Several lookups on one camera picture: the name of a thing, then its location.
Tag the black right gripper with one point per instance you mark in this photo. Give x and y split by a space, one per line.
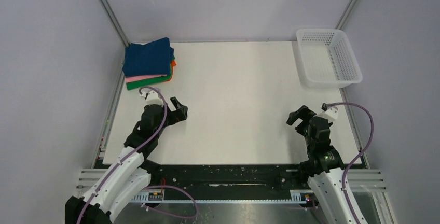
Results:
304 111

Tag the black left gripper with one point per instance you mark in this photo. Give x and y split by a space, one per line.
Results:
178 115

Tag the blue t-shirt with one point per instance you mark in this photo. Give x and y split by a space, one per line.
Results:
153 58

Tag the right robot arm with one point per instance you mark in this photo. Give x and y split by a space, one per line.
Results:
324 171

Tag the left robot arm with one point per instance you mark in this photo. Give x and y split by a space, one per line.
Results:
106 198

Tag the orange folded t-shirt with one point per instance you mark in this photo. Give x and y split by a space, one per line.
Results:
170 75

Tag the green folded t-shirt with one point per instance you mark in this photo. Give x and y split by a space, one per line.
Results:
138 83

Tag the pink folded t-shirt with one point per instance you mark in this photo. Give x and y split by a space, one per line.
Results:
142 77

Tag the white perforated plastic basket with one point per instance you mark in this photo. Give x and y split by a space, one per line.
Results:
327 59

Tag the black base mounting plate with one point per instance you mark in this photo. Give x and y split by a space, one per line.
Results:
234 182

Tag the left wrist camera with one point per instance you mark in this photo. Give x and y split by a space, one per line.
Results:
151 98

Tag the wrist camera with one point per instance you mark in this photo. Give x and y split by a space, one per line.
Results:
151 98
331 114

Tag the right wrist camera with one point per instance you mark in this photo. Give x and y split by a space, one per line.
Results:
331 114

